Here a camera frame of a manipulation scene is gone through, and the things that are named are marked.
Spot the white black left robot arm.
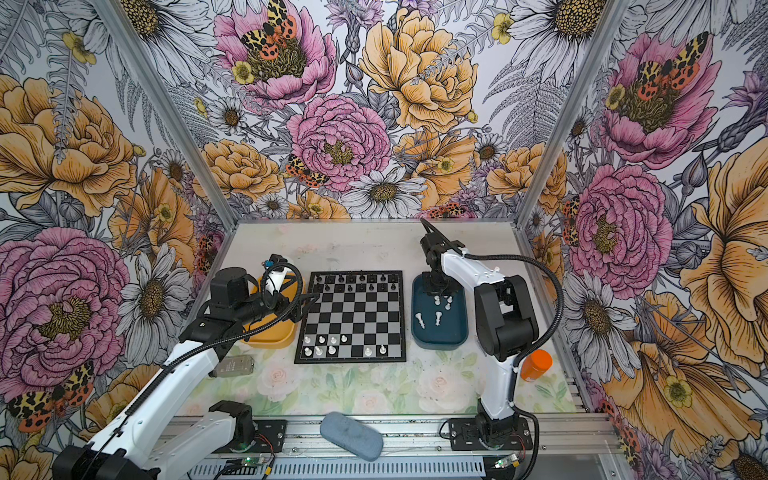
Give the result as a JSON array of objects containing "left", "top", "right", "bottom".
[{"left": 52, "top": 254, "right": 305, "bottom": 479}]

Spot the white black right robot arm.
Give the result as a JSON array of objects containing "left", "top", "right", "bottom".
[{"left": 420, "top": 219, "right": 539, "bottom": 447}]

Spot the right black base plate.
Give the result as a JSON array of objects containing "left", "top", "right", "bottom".
[{"left": 447, "top": 414, "right": 533, "bottom": 452}]

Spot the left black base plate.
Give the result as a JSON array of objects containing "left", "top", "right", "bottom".
[{"left": 214, "top": 419, "right": 288, "bottom": 454}]

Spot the aluminium front rail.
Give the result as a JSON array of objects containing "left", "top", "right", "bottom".
[{"left": 107, "top": 412, "right": 625, "bottom": 460}]

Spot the teal plastic tray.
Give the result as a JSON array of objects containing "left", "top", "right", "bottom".
[{"left": 411, "top": 272, "right": 469, "bottom": 351}]

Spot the yellow plastic tray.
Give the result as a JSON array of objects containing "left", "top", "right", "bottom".
[{"left": 244, "top": 273, "right": 300, "bottom": 349}]

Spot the orange plastic bottle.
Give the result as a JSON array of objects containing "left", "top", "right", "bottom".
[{"left": 519, "top": 349, "right": 553, "bottom": 382}]

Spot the grey blue oval pouch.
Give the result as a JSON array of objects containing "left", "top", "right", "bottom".
[{"left": 319, "top": 412, "right": 383, "bottom": 462}]

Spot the black white chessboard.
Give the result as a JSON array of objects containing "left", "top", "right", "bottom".
[{"left": 294, "top": 270, "right": 407, "bottom": 365}]

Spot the grey metal small box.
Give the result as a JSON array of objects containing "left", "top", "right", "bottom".
[{"left": 210, "top": 355, "right": 255, "bottom": 378}]

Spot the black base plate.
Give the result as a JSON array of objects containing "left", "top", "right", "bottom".
[
  {"left": 214, "top": 419, "right": 288, "bottom": 454},
  {"left": 447, "top": 414, "right": 533, "bottom": 452}
]

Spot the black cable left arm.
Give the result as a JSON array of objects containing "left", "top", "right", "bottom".
[{"left": 77, "top": 260, "right": 305, "bottom": 469}]

